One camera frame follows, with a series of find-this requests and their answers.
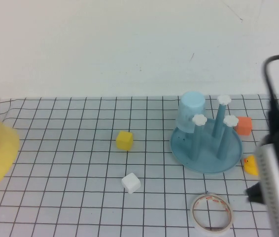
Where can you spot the yellow cube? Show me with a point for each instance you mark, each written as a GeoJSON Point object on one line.
{"type": "Point", "coordinates": [124, 141]}

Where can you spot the white cube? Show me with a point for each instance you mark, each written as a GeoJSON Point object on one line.
{"type": "Point", "coordinates": [130, 184]}

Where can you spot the blue cup stand with pegs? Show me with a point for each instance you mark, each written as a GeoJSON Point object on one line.
{"type": "Point", "coordinates": [203, 160]}

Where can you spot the grey checkered tablecloth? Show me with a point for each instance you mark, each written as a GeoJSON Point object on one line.
{"type": "Point", "coordinates": [80, 160]}

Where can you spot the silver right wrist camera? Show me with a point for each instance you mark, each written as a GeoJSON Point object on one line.
{"type": "Point", "coordinates": [272, 185]}

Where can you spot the light blue plastic cup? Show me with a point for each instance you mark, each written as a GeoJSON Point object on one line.
{"type": "Point", "coordinates": [191, 108]}

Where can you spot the yellow rubber duck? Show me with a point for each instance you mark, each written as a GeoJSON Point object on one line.
{"type": "Point", "coordinates": [251, 166]}

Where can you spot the white tape roll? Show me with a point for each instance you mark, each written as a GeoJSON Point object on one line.
{"type": "Point", "coordinates": [213, 229]}

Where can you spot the orange cube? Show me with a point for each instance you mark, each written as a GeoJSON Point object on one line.
{"type": "Point", "coordinates": [244, 126]}

